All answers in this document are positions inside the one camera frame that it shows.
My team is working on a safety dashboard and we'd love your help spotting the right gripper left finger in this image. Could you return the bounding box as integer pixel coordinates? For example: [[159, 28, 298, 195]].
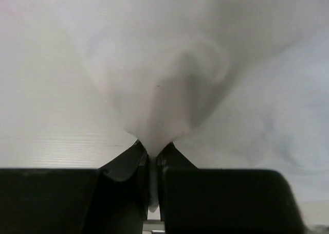
[[1, 142, 149, 233]]

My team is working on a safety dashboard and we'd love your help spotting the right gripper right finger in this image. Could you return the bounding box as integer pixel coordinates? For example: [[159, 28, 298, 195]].
[[157, 143, 305, 234]]

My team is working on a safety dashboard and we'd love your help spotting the white skirt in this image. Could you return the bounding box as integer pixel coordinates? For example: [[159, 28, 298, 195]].
[[1, 0, 328, 209]]

